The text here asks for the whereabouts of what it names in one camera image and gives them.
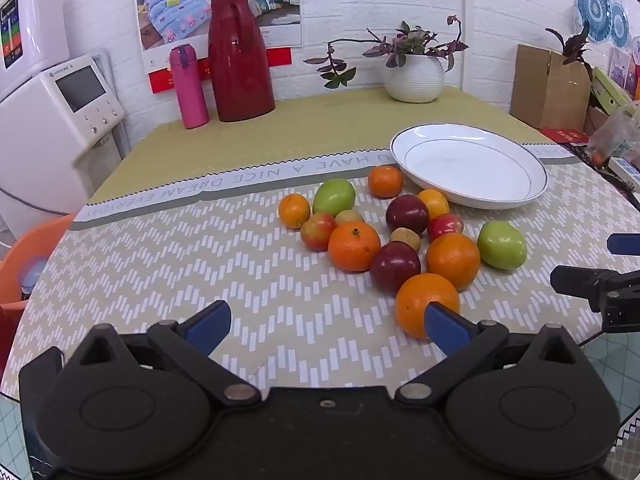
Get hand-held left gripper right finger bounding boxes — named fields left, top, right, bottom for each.
left=394, top=301, right=590, bottom=407

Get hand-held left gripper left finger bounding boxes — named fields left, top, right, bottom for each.
left=60, top=300, right=263, bottom=407

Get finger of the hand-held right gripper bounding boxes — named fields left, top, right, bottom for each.
left=607, top=233, right=640, bottom=256
left=550, top=266, right=640, bottom=333

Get large orange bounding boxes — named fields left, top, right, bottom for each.
left=395, top=273, right=461, bottom=340
left=425, top=232, right=482, bottom=291

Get dark red plum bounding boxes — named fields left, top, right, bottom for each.
left=369, top=241, right=422, bottom=295
left=385, top=194, right=431, bottom=233

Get brown kiwi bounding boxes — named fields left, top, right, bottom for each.
left=389, top=227, right=422, bottom=254

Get green jujube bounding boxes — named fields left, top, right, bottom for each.
left=476, top=221, right=529, bottom=270

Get orange with green stem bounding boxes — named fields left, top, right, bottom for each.
left=327, top=221, right=382, bottom=273

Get yellow orange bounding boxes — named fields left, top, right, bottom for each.
left=416, top=188, right=451, bottom=220

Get small red green apple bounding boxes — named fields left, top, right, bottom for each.
left=300, top=211, right=338, bottom=252

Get white round plate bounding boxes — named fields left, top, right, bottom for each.
left=389, top=123, right=549, bottom=210

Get patterned tablecloth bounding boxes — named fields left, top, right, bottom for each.
left=0, top=85, right=640, bottom=411

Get blue white box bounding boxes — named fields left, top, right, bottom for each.
left=607, top=156, right=640, bottom=188

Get clear plastic bag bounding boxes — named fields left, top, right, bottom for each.
left=587, top=100, right=640, bottom=171

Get flat red box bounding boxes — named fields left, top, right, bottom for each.
left=540, top=127, right=591, bottom=146

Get small tangerine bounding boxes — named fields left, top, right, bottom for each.
left=278, top=193, right=312, bottom=230

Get green edged box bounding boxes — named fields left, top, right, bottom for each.
left=590, top=66, right=633, bottom=116

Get medium tangerine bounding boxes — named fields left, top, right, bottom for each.
left=368, top=165, right=404, bottom=199

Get brown cardboard box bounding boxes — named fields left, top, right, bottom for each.
left=509, top=44, right=593, bottom=131

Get green apple on table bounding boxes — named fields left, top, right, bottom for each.
left=312, top=178, right=357, bottom=218

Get orange plastic stool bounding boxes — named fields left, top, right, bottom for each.
left=0, top=212, right=78, bottom=311

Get dark purple plant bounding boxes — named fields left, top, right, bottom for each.
left=545, top=22, right=596, bottom=81

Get medium blue paper fan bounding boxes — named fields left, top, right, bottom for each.
left=609, top=2, right=631, bottom=51

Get pink bottle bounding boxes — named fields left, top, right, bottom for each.
left=168, top=45, right=211, bottom=130

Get white water dispenser with screen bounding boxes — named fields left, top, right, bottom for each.
left=0, top=52, right=127, bottom=226

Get purple plant in white pot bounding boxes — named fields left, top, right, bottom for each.
left=303, top=15, right=470, bottom=104

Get red thermos jug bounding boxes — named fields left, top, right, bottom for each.
left=207, top=0, right=277, bottom=123

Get blue decorative wall plates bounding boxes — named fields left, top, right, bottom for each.
left=575, top=0, right=612, bottom=43

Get red wall paper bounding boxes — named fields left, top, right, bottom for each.
left=149, top=47, right=293, bottom=95

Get blue bedding wall poster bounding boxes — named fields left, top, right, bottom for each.
left=132, top=0, right=223, bottom=68

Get white wall water purifier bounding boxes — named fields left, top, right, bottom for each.
left=0, top=0, right=70, bottom=103

